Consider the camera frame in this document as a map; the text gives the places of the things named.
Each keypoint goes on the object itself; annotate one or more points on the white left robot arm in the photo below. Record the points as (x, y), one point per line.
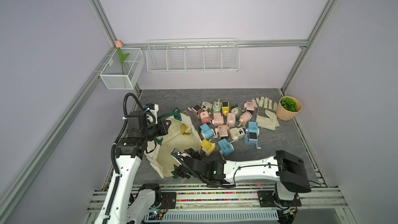
(126, 157)

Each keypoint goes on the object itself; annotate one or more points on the olive green pencil sharpener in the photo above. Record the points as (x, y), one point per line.
(237, 111)

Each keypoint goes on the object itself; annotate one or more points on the cream work gloves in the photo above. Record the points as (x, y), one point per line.
(266, 113)

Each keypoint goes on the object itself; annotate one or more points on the round pink pencil sharpener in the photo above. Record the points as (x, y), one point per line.
(244, 119)

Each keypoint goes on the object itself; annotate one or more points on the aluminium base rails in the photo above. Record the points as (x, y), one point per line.
(248, 202)

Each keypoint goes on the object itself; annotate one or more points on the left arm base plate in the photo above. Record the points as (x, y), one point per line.
(166, 200)

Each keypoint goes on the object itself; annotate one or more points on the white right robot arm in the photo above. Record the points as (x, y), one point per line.
(286, 170)

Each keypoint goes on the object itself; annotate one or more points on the potted green plant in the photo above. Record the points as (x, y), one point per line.
(288, 107)

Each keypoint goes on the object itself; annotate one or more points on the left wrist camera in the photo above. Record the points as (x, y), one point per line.
(136, 123)

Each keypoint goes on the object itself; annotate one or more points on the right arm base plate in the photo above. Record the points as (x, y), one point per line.
(269, 198)

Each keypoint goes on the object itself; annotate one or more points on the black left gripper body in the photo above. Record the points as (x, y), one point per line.
(153, 130)

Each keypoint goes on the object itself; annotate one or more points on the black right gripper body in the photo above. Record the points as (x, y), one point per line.
(177, 170)

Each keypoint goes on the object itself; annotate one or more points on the long white wire basket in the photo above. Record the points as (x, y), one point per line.
(193, 55)

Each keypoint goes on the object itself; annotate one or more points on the pale blue pencil sharpener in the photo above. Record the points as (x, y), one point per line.
(251, 139)

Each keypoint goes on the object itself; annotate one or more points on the yellow pencil sharpener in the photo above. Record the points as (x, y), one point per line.
(225, 107)
(185, 129)
(207, 147)

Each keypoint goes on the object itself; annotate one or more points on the beige pencil sharpener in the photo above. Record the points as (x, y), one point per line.
(207, 106)
(236, 133)

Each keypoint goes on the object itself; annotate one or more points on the small white wire basket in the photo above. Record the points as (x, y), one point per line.
(112, 75)

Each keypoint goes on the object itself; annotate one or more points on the pink artificial tulip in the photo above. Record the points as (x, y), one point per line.
(122, 57)

